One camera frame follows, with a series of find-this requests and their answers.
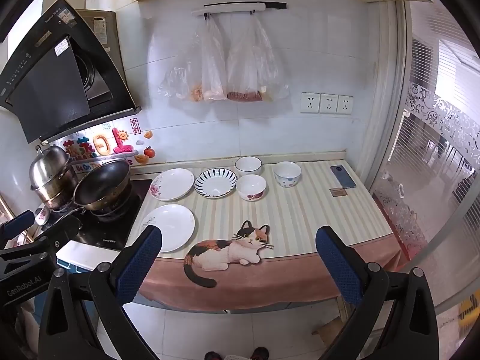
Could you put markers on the plain white plate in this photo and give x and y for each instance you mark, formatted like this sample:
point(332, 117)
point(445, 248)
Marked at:
point(174, 225)

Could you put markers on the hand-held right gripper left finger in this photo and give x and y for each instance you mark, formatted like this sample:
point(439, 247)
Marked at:
point(138, 262)

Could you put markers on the steel duct cover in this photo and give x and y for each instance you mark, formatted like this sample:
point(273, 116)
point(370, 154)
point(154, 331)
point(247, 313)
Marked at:
point(99, 30)

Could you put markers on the steel pot with lid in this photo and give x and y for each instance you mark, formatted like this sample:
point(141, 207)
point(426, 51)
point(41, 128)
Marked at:
point(50, 172)

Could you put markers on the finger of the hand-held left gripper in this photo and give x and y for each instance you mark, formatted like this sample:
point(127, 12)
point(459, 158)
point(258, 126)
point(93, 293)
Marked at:
point(60, 230)
point(17, 225)

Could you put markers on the striped tablecloth with cat print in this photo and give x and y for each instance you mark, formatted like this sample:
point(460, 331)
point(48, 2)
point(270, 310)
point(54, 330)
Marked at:
point(300, 217)

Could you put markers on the white plate red floral print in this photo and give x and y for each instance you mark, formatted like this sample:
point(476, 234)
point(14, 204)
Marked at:
point(172, 184)

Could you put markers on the white bowl blue dots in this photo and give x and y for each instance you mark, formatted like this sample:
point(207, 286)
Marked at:
point(287, 175)

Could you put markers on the clear plastic bag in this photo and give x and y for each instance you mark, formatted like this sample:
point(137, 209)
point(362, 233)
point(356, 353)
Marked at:
point(180, 78)
point(251, 67)
point(214, 67)

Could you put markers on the floral ceramic spoon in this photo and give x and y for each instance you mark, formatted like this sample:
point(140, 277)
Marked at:
point(42, 214)

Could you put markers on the dark wok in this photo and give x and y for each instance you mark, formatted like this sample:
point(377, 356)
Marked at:
point(101, 183)

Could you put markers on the brown label patch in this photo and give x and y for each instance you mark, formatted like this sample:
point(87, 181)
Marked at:
point(338, 192)

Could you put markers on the white plate blue stripes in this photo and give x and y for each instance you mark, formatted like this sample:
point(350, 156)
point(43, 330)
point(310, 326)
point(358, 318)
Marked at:
point(216, 183)

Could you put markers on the white wall socket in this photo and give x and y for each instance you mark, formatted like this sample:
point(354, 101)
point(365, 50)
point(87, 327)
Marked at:
point(344, 104)
point(329, 104)
point(310, 102)

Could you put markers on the white bowl black rim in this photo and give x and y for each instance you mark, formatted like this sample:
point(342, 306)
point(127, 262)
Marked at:
point(248, 165)

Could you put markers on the white bowl red floral print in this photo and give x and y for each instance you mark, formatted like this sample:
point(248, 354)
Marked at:
point(251, 187)

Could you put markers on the white wall hook rail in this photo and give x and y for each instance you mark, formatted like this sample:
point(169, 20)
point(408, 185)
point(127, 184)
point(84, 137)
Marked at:
point(232, 8)

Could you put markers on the blue smartphone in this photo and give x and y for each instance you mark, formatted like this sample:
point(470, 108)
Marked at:
point(343, 177)

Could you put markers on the person's shoe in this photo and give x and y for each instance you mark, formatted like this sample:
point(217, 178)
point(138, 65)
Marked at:
point(214, 356)
point(260, 354)

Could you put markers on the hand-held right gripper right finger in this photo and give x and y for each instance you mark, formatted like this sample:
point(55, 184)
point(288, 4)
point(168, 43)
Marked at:
point(337, 266)

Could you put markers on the black range hood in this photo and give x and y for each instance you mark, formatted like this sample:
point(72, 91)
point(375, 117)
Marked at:
point(48, 82)

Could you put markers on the white and blue box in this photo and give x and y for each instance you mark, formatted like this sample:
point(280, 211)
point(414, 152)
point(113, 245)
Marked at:
point(84, 255)

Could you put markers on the wooden stool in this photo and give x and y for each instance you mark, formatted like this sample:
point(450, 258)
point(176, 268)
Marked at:
point(330, 332)

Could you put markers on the colourful wall stickers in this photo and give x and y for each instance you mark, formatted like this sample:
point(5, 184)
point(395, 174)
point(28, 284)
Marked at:
point(105, 144)

